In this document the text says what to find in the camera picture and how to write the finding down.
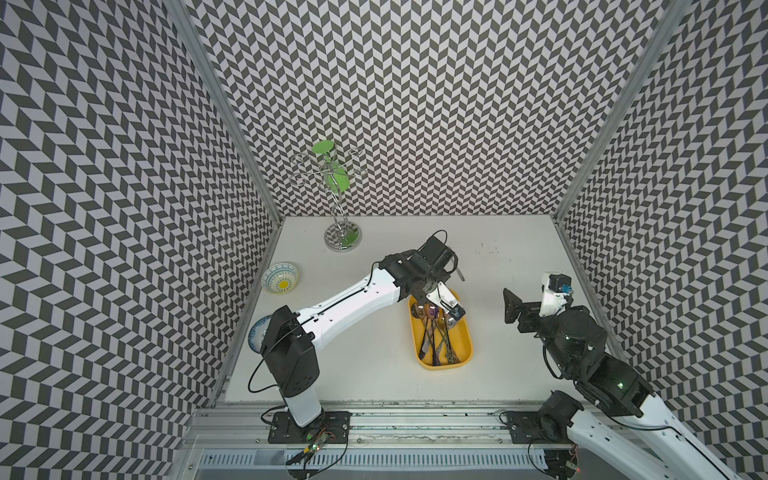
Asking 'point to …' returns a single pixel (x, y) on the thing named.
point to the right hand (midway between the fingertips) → (523, 295)
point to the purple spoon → (432, 313)
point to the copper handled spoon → (420, 313)
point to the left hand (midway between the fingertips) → (434, 274)
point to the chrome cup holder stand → (340, 236)
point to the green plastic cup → (336, 176)
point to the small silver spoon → (461, 275)
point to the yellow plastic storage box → (440, 341)
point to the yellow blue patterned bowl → (280, 278)
